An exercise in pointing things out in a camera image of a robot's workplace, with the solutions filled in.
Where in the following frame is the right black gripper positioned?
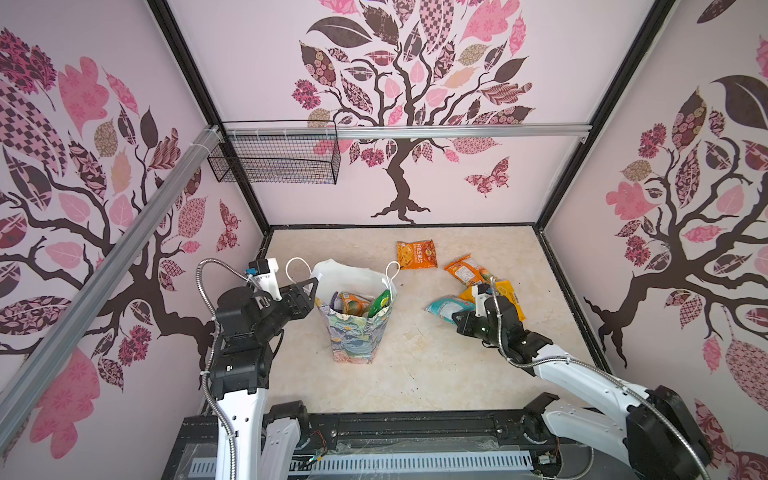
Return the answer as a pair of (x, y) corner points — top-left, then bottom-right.
(450, 309), (505, 350)

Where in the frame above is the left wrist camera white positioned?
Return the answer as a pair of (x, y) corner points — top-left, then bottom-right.
(245, 258), (282, 301)

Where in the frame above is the white slotted cable duct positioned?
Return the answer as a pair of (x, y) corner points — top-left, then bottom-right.
(288, 451), (534, 478)

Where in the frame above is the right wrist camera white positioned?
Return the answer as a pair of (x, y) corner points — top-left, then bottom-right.
(471, 283), (496, 319)

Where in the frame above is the patterned paper gift bag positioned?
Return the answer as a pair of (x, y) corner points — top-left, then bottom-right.
(309, 259), (401, 364)

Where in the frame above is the black base frame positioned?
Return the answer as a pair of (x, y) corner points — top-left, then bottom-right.
(161, 405), (562, 479)

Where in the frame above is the orange mango snack bag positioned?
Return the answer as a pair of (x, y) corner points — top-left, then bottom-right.
(338, 292), (372, 317)

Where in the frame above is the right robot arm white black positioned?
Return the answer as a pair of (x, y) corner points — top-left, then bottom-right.
(451, 281), (714, 479)

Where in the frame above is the yellow mango snack bag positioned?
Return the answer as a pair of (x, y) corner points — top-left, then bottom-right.
(459, 280), (526, 321)

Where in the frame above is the aluminium rail back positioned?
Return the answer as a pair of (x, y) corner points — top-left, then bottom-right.
(224, 122), (592, 140)

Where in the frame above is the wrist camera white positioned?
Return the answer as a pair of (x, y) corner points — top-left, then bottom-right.
(245, 258), (282, 301)
(471, 283), (496, 319)

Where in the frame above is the black wire basket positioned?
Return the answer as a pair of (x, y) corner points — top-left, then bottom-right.
(208, 120), (341, 185)

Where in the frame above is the orange white snack packet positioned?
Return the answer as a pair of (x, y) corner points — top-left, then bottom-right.
(444, 254), (491, 287)

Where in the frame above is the orange snack packet far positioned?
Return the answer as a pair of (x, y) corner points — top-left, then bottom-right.
(396, 240), (438, 270)

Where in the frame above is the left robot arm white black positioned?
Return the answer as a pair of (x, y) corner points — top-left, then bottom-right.
(195, 258), (319, 479)

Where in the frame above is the green white snack bag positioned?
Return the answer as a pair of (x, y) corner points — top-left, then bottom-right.
(367, 289), (392, 318)

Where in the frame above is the aluminium rail left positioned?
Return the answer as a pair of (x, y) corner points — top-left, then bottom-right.
(1, 125), (222, 448)

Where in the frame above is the aluminium rail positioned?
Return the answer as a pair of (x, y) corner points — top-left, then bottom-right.
(224, 122), (592, 140)
(1, 125), (222, 448)

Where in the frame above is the purple Fox's candy bag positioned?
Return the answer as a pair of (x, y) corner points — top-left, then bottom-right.
(330, 292), (344, 313)

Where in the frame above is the teal snack packet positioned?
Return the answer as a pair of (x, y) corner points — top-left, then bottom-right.
(425, 295), (475, 324)

